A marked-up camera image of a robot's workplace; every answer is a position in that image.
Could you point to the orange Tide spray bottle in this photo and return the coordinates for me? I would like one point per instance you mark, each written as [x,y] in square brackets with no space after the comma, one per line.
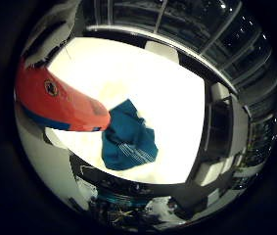
[59,101]

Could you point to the blue striped cloth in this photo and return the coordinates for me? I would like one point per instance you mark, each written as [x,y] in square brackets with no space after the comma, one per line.
[128,138]

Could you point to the white shelf unit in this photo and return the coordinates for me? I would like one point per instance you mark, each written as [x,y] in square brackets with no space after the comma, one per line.
[219,127]

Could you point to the cluttered dark workbench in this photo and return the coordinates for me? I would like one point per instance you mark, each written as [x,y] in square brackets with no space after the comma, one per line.
[125,204]

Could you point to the white box stool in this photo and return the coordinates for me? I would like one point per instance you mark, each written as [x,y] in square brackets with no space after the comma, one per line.
[213,173]

